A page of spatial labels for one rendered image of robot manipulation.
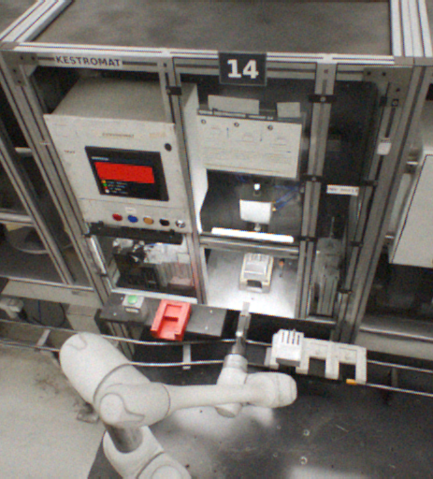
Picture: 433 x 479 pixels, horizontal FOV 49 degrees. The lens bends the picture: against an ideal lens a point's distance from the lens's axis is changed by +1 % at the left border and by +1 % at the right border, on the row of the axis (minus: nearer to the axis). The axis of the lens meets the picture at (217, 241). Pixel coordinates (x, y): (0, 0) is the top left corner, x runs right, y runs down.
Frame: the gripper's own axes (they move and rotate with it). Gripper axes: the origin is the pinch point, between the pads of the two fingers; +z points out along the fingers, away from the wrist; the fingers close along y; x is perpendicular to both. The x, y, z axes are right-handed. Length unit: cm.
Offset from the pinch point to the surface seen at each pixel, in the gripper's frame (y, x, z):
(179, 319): -3.8, 27.3, -4.9
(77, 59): 101, 45, 7
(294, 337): -5.7, -19.9, -3.8
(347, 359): -13.2, -41.3, -5.5
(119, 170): 66, 41, 4
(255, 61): 103, -4, 7
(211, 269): -9.2, 21.1, 27.2
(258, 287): -8.8, -1.9, 20.3
